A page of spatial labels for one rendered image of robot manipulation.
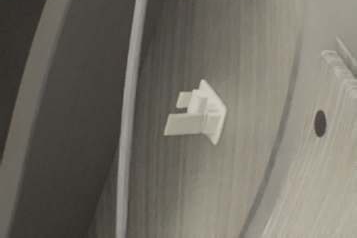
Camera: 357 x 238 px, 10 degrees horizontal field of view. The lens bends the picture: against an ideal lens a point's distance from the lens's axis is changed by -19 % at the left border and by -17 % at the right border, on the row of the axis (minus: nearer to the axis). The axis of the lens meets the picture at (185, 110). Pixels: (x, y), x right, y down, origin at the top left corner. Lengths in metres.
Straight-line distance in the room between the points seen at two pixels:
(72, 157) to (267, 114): 0.13
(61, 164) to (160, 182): 0.05
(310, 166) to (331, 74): 0.04
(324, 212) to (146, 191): 0.17
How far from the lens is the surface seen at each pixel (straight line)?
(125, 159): 0.95
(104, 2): 0.98
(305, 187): 0.87
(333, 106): 0.85
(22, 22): 1.87
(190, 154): 0.97
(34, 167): 1.01
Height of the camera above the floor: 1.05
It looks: 5 degrees down
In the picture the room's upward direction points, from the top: 3 degrees clockwise
